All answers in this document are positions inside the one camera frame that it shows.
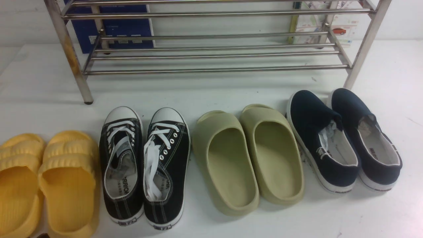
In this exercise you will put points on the olive green slipper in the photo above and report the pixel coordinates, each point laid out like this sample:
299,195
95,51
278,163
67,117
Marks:
274,153
221,152

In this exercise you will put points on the black canvas sneaker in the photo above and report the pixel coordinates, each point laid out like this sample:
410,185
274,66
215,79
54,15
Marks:
121,165
166,157

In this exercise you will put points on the stainless steel shoe rack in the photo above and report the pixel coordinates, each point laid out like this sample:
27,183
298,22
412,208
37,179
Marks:
60,18

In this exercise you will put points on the blue box behind rack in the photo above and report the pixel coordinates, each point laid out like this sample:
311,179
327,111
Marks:
86,30

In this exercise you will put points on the navy slip-on shoe left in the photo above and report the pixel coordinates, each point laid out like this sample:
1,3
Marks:
320,133

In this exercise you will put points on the navy slip-on shoe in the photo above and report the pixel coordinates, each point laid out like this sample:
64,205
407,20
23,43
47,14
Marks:
320,133
380,160

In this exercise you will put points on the yellow slipper inner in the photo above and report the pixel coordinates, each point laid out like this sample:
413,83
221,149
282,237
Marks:
69,178

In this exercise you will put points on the yellow slipper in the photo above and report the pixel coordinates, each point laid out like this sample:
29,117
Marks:
69,178
21,199

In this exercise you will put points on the navy slip-on shoe right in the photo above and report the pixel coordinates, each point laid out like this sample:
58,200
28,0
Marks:
380,160

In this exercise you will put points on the yellow slipper far left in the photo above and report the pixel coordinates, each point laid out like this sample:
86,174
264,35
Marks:
21,199

